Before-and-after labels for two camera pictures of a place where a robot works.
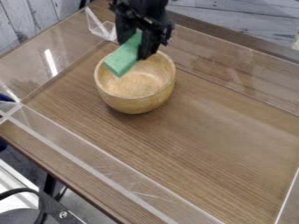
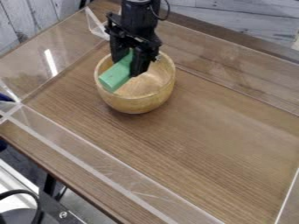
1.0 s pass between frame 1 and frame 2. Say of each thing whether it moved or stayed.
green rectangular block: moved
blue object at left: stayed
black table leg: stayed
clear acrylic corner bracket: stayed
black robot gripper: moved
